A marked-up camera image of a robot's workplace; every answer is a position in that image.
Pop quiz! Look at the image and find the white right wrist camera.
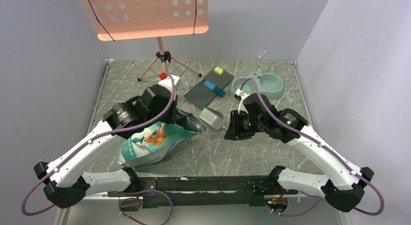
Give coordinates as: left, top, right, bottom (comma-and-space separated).
235, 89, 249, 113

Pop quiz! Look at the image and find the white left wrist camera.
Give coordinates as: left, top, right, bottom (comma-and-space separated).
158, 72, 181, 93

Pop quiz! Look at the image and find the dark grey brick baseplate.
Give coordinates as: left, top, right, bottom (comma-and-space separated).
184, 69, 234, 110

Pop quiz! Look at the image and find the metal food scoop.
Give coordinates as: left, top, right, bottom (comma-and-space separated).
199, 107, 228, 132

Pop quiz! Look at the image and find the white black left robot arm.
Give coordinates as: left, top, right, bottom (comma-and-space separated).
34, 84, 178, 209

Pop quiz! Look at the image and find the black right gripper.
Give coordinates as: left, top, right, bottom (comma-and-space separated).
225, 109, 267, 140

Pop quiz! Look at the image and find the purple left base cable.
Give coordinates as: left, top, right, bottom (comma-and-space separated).
118, 191, 174, 225

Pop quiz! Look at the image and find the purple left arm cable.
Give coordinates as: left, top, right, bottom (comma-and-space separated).
20, 71, 176, 216

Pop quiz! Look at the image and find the teal double pet bowl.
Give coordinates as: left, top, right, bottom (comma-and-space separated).
230, 71, 284, 101

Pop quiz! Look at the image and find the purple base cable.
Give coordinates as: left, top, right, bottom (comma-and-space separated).
118, 191, 174, 225
268, 191, 323, 217

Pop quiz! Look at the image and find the green pet food bag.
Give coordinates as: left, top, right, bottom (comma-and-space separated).
117, 109, 207, 168

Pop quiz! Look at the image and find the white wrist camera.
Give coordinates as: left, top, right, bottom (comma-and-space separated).
158, 72, 181, 93
235, 89, 249, 113

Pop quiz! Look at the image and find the pink music stand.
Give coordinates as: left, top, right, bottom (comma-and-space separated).
82, 0, 209, 80

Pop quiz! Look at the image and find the dark blue toy brick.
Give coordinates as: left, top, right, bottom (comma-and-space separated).
213, 87, 225, 97

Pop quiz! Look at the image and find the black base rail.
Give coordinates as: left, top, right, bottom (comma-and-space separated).
107, 175, 299, 209

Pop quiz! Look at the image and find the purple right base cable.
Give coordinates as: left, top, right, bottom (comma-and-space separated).
268, 191, 323, 217

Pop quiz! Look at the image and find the yellow toy brick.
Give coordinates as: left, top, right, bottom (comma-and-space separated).
213, 66, 224, 75

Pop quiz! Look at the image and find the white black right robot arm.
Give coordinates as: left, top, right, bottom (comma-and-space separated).
224, 93, 374, 212

